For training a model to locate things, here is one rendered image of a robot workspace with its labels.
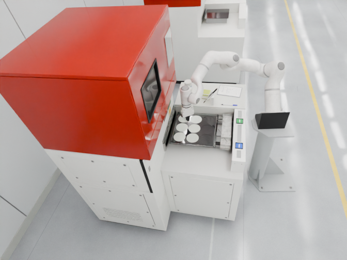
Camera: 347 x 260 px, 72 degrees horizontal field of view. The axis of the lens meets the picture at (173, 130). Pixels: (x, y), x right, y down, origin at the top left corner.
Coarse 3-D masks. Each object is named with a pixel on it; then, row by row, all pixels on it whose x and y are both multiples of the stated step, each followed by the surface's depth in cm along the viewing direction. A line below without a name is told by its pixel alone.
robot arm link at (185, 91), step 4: (180, 88) 176; (184, 88) 175; (188, 88) 175; (180, 92) 177; (184, 92) 174; (188, 92) 175; (180, 96) 181; (184, 96) 176; (188, 96) 175; (184, 100) 179; (184, 104) 182; (188, 104) 182
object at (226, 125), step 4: (224, 120) 207; (228, 120) 206; (224, 124) 204; (228, 124) 203; (224, 128) 200; (228, 128) 200; (224, 132) 198; (228, 132) 197; (220, 140) 192; (224, 140) 192; (228, 140) 191; (220, 148) 188; (224, 148) 187; (228, 148) 186
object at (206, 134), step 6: (180, 114) 215; (204, 120) 207; (210, 120) 206; (204, 126) 202; (210, 126) 201; (174, 132) 201; (180, 132) 200; (186, 132) 199; (198, 132) 198; (204, 132) 197; (210, 132) 197; (204, 138) 193; (210, 138) 192; (198, 144) 189; (204, 144) 188; (210, 144) 188
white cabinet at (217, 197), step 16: (176, 176) 188; (192, 176) 183; (208, 176) 179; (176, 192) 207; (192, 192) 201; (208, 192) 196; (224, 192) 191; (240, 192) 186; (176, 208) 232; (192, 208) 224; (208, 208) 218; (224, 208) 211
